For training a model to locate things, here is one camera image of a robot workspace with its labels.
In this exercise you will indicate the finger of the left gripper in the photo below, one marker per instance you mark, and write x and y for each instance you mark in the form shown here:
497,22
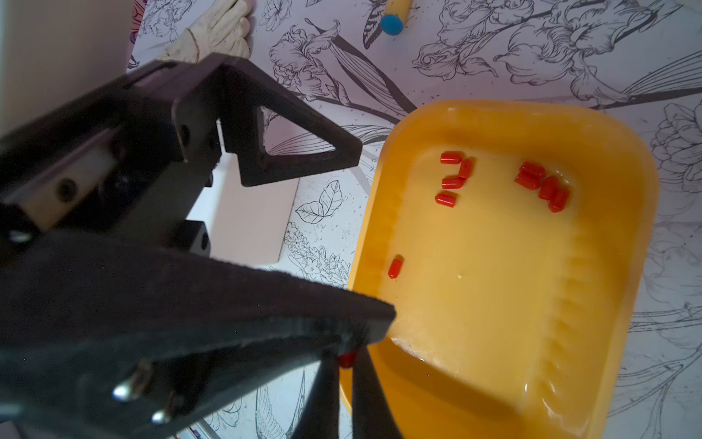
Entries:
103,338
275,135

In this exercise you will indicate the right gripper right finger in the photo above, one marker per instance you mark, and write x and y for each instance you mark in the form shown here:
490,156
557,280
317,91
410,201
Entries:
371,415

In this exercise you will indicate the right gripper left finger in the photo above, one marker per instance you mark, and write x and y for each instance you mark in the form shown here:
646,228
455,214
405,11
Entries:
320,418

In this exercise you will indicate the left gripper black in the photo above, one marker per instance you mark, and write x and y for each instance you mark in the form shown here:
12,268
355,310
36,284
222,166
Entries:
126,161

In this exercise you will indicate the white block with screws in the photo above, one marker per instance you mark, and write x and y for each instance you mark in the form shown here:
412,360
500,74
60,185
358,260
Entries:
246,225

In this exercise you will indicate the yellow plastic tray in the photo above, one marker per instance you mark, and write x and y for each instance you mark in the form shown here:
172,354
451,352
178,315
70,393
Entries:
512,360

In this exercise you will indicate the red sleeves in tray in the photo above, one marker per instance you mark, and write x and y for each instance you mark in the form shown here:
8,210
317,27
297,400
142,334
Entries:
491,230

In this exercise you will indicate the beige work glove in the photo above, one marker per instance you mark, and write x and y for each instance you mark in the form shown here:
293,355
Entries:
222,29

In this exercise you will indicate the blue yellow garden fork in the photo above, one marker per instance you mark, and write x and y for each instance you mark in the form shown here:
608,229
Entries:
395,16

